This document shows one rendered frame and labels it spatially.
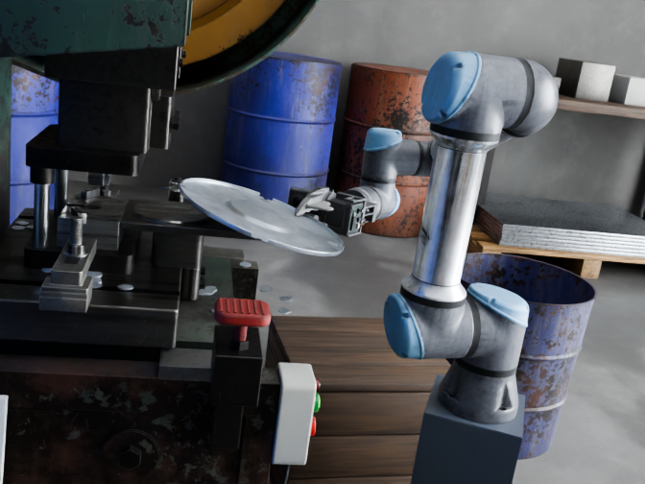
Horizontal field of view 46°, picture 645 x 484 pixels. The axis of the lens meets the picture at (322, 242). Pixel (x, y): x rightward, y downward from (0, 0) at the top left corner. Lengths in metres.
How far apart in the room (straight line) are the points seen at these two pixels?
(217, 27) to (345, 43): 3.07
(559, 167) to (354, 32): 1.58
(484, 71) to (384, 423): 0.89
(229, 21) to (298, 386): 0.77
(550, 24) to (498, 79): 3.72
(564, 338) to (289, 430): 1.19
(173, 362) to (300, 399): 0.18
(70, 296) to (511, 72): 0.74
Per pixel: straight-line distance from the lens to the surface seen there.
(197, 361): 1.09
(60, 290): 1.07
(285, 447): 1.13
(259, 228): 1.20
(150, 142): 1.20
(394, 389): 1.76
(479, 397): 1.45
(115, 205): 1.30
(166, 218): 1.23
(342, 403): 1.74
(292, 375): 1.11
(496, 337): 1.40
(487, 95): 1.24
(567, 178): 5.17
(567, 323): 2.14
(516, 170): 5.02
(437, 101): 1.25
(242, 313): 0.95
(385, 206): 1.60
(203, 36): 1.56
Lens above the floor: 1.13
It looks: 17 degrees down
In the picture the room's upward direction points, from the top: 8 degrees clockwise
